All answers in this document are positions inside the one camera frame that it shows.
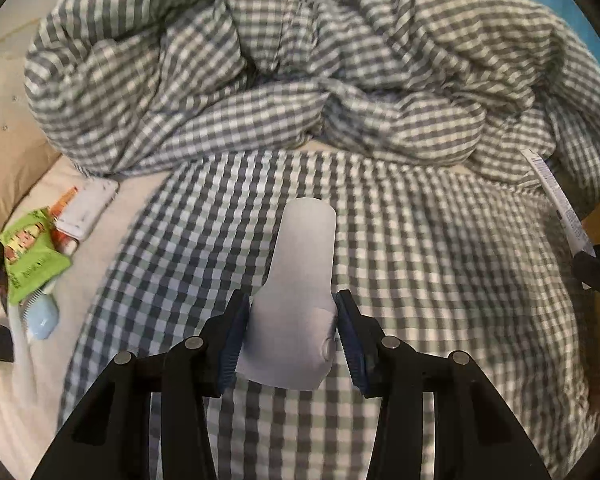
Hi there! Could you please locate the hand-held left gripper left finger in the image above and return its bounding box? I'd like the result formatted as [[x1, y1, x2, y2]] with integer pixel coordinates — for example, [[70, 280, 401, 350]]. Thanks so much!
[[30, 289, 252, 480]]

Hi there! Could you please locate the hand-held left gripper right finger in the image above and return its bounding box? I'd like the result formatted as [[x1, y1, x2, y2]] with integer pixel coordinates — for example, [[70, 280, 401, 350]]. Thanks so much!
[[334, 289, 552, 480]]

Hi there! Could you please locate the white sock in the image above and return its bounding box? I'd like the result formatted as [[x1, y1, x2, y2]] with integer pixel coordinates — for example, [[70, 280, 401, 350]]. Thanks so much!
[[234, 198, 339, 391]]

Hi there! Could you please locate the white blue printed tube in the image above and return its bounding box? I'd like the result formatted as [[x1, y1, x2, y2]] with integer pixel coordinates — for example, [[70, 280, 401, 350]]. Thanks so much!
[[521, 149, 597, 261]]

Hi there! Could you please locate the cream mattress cover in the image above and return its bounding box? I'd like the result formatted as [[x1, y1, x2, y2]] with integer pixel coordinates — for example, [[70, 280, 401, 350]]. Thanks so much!
[[0, 160, 181, 441]]

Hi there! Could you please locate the pale blue plastic item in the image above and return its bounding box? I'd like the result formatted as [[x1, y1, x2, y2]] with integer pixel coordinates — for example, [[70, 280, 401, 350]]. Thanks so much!
[[24, 292, 61, 342]]

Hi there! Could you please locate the orange and red tube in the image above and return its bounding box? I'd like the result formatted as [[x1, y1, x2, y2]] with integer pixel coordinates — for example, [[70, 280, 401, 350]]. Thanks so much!
[[49, 186, 83, 257]]

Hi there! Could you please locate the green snack packet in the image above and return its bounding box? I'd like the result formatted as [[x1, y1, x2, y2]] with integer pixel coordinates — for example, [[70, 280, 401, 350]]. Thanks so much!
[[0, 208, 72, 307]]

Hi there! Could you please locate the grey checked duvet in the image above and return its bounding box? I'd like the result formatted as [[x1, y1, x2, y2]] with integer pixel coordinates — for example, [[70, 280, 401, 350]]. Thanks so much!
[[24, 0, 600, 196]]

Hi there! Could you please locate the beige tufted headboard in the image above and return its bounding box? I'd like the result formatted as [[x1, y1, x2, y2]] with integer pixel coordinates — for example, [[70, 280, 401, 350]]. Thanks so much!
[[0, 30, 63, 261]]

